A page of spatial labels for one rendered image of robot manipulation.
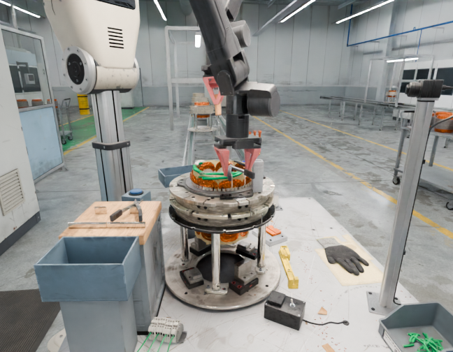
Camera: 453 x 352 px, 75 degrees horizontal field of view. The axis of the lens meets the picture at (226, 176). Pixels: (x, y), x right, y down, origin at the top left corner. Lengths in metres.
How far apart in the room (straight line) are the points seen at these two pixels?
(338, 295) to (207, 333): 0.41
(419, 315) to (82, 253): 0.85
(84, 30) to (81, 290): 0.75
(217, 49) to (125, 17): 0.56
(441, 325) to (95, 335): 0.83
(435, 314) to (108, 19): 1.27
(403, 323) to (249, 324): 0.39
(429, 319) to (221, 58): 0.83
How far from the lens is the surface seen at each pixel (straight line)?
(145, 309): 0.82
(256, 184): 0.82
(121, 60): 1.14
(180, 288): 0.96
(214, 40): 0.67
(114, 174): 1.18
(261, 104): 0.67
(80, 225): 0.77
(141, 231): 0.71
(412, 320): 0.97
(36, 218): 3.62
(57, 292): 0.69
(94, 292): 0.67
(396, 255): 0.93
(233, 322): 0.88
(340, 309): 0.97
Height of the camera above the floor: 1.39
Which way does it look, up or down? 18 degrees down
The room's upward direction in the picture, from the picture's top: straight up
